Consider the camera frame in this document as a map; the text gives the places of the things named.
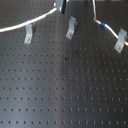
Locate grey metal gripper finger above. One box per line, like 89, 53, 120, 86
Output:
54, 0, 66, 14

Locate white cable with coloured bands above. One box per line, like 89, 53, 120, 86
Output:
0, 0, 128, 46

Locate middle grey metal cable clip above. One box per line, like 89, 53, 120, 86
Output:
66, 17, 78, 39

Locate grey metal cable clip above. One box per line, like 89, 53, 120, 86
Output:
24, 24, 34, 44
114, 29, 127, 53
66, 17, 78, 39

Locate left grey metal cable clip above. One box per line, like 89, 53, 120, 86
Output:
24, 24, 34, 44

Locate right grey metal cable clip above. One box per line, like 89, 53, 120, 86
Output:
114, 29, 127, 53

